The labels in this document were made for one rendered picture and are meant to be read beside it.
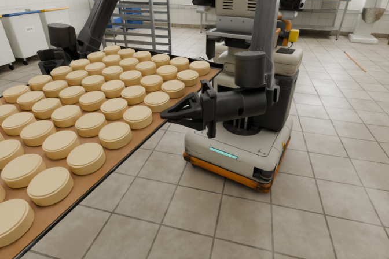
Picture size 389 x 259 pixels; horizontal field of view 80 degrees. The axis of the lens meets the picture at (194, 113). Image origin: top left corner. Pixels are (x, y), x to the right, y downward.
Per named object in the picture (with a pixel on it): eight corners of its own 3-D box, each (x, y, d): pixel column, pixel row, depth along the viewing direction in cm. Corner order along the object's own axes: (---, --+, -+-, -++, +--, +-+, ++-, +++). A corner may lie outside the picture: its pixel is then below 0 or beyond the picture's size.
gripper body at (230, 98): (206, 140, 46) (241, 133, 47) (206, 95, 40) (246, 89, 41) (198, 121, 51) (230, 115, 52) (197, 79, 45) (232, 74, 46)
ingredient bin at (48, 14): (57, 56, 419) (44, 9, 382) (29, 52, 435) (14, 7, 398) (79, 48, 464) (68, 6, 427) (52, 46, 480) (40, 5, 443)
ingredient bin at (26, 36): (27, 67, 365) (8, 13, 327) (-5, 63, 379) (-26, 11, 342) (54, 57, 410) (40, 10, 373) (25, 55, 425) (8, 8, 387)
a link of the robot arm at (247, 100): (271, 117, 46) (257, 108, 52) (272, 84, 44) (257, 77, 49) (238, 123, 45) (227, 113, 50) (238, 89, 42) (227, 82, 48)
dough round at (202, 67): (202, 77, 56) (202, 70, 55) (186, 73, 58) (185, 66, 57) (213, 69, 59) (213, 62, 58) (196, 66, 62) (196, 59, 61)
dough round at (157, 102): (147, 115, 44) (145, 107, 43) (143, 102, 48) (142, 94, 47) (172, 109, 45) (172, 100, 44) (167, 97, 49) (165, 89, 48)
